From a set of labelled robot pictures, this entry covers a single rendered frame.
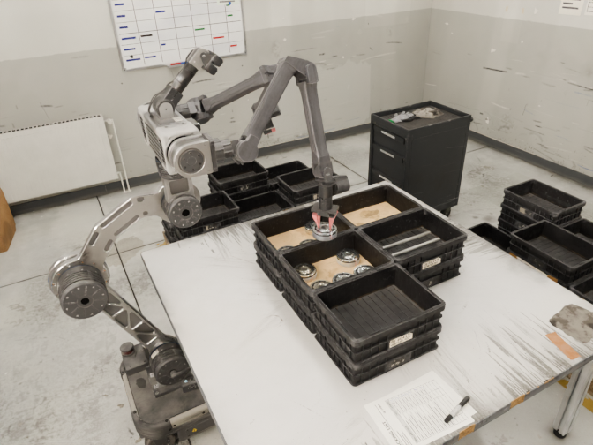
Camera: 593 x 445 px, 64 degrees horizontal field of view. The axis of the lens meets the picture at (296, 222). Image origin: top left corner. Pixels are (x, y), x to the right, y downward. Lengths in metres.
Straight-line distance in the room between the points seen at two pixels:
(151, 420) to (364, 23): 4.55
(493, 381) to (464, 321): 0.31
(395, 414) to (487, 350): 0.48
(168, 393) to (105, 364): 0.70
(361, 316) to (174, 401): 1.03
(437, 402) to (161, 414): 1.25
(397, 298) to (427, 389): 0.37
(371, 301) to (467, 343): 0.40
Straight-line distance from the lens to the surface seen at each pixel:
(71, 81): 4.68
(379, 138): 3.78
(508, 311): 2.22
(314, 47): 5.36
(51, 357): 3.27
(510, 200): 3.45
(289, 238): 2.31
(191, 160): 1.65
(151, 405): 2.46
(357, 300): 1.94
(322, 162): 1.84
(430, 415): 1.77
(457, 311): 2.16
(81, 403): 2.94
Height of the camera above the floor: 2.08
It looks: 31 degrees down
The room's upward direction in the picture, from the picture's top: 2 degrees counter-clockwise
